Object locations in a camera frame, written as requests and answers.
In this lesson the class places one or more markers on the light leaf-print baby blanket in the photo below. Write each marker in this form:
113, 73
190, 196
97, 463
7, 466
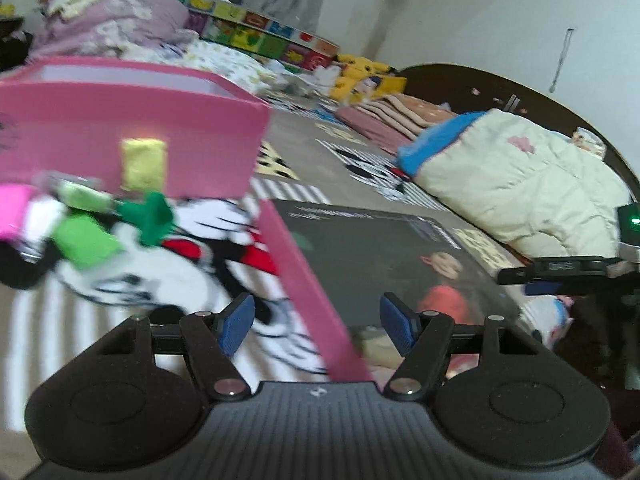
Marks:
220, 60

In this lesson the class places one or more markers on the pink dotted folded blanket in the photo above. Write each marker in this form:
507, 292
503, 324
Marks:
400, 115

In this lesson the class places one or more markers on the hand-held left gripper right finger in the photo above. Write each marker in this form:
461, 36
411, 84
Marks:
397, 327

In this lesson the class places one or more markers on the colourful alphabet foam mat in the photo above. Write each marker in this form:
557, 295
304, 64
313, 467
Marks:
250, 35

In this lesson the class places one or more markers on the pink box lid with photo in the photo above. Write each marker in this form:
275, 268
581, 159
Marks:
360, 240

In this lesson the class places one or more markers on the cream quilt with blue edge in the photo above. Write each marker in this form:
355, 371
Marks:
525, 185

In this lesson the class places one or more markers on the white plush toy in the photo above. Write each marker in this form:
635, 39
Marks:
326, 77

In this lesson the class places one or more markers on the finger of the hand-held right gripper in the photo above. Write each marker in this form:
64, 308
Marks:
560, 267

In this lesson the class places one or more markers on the yellow plush toy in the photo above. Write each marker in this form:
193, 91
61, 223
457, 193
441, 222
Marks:
360, 77

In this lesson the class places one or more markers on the dark wooden headboard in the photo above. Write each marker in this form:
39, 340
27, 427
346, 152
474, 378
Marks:
450, 85

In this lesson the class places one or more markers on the purple floral quilt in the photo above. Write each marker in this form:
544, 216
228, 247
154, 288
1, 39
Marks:
125, 15

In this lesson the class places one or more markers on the pile of colourful clay packets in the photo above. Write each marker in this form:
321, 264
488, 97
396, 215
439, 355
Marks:
142, 162

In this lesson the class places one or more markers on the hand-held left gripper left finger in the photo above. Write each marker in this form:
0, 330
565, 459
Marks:
235, 327

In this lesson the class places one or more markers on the green plastic toy screw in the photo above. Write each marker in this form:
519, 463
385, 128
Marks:
152, 217

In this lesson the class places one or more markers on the pink cardboard box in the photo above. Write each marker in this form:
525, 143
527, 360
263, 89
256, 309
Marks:
100, 110

